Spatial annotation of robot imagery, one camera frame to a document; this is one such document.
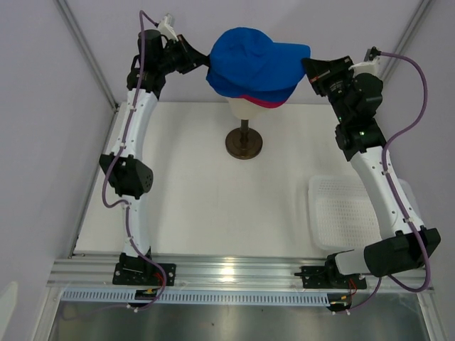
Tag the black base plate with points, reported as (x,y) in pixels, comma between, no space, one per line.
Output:
(135,271)
(326,277)

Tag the blue cap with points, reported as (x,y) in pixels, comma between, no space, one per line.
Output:
(251,59)
(228,89)

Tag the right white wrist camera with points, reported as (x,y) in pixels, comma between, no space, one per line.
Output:
(370,64)

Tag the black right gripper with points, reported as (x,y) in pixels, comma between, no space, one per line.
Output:
(316,69)

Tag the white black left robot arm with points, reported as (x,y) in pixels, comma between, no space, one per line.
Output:
(128,179)

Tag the white plastic basket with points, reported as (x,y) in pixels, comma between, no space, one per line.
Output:
(341,215)

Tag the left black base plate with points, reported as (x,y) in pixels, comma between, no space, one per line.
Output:
(135,271)

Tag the white slotted cable duct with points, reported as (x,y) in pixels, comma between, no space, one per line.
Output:
(100,295)

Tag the right aluminium frame post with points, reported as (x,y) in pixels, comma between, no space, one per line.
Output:
(394,33)

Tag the aluminium frame post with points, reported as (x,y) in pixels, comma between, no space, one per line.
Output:
(86,52)
(394,33)

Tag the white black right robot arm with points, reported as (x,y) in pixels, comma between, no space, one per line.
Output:
(354,91)

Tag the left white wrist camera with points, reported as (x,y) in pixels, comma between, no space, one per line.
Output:
(165,27)

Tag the aluminium mounting rail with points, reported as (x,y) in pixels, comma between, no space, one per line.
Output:
(218,273)

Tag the left aluminium frame post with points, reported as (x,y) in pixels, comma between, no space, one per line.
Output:
(86,52)

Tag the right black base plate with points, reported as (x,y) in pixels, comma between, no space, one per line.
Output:
(326,277)

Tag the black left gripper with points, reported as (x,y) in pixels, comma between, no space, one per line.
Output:
(190,57)

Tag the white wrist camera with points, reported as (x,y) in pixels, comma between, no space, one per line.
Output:
(370,64)
(165,27)

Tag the cream mannequin head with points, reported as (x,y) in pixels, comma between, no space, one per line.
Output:
(244,142)

